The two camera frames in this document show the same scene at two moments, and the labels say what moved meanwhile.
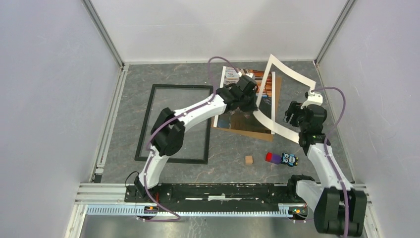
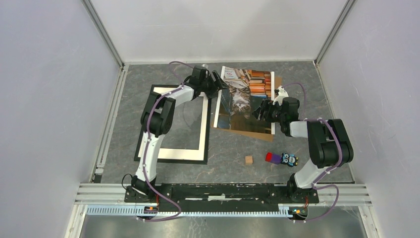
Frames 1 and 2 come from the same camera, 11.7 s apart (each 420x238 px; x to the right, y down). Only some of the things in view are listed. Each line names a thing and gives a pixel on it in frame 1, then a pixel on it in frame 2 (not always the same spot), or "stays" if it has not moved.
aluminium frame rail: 103,31 stays
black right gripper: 294,108 to 271,106
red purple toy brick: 274,157 stays
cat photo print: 246,120 stays
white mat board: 260,115 to 186,154
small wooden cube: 249,159 stays
